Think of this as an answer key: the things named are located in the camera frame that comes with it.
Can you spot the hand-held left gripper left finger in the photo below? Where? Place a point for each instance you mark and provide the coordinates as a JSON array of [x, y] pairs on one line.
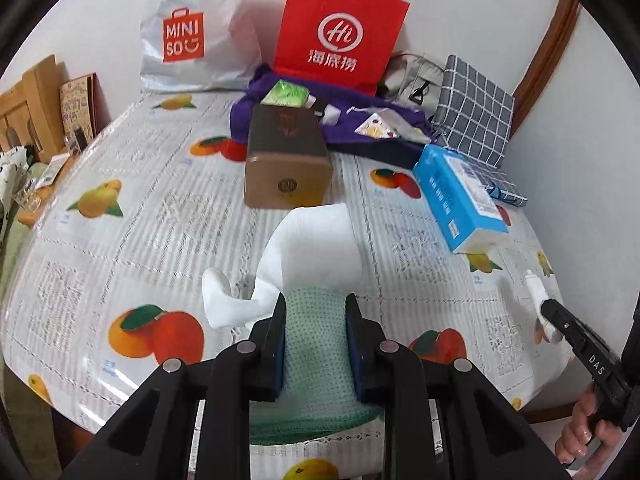
[[280, 355]]

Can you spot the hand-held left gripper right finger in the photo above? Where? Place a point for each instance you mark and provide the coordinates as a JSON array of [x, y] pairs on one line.
[[353, 355]]

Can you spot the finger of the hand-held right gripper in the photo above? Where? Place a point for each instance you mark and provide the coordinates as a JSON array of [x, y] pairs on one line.
[[560, 320]]

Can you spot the small white roll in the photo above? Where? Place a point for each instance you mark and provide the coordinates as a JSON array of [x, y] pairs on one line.
[[539, 295]]

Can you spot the white and green sock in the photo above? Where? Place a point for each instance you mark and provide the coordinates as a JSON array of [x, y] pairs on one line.
[[310, 260]]

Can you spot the dark storage box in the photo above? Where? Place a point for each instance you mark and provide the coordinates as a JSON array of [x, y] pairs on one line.
[[380, 154]]

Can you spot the white strawberry snack packet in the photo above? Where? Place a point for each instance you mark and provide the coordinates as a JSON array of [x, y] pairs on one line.
[[375, 126]]

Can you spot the clear plastic wrapper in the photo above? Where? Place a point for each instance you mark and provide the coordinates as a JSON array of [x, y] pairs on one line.
[[412, 127]]

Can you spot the light green wipes pack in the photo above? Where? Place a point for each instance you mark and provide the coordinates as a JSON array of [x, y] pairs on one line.
[[284, 94]]

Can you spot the person's right hand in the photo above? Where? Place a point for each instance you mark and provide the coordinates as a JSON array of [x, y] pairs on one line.
[[580, 430]]

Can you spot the blue tissue pack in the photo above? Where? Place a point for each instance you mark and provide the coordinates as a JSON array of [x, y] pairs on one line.
[[455, 195]]

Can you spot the brown gold box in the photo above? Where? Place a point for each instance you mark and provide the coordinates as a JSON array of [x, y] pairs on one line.
[[285, 160]]

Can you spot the purple towel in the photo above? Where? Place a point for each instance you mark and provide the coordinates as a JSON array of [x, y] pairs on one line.
[[350, 132]]

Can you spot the grey checkered fabric bag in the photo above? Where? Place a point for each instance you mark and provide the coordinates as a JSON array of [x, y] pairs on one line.
[[475, 110]]

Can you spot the grey backpack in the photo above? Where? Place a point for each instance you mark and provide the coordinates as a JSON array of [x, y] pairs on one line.
[[415, 80]]

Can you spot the green bed sheet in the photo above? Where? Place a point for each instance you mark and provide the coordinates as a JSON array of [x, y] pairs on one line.
[[12, 245]]

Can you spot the white flat packet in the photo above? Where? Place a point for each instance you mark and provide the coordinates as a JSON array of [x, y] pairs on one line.
[[52, 172]]

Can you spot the wooden nightstand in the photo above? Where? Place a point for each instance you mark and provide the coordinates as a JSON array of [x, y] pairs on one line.
[[50, 175]]

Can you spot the small dark bottle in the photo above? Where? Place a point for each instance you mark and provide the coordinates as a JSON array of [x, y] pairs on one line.
[[76, 139]]

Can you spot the clear drinking glass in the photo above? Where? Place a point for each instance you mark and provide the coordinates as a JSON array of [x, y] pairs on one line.
[[29, 192]]

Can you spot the patterned brown book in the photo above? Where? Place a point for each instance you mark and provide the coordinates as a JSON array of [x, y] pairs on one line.
[[77, 110]]

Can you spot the red paper carrier bag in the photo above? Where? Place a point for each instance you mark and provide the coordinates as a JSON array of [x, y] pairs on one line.
[[340, 30]]

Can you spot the white plastic shopping bag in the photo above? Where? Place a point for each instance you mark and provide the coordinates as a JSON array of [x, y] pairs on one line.
[[200, 35]]

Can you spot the white spotted plush toy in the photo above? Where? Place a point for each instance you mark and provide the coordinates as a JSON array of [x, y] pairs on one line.
[[11, 162]]

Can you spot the wooden bed headboard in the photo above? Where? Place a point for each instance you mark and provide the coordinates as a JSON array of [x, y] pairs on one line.
[[30, 110]]

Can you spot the brown wooden door frame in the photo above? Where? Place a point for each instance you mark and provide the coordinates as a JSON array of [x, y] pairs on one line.
[[547, 60]]

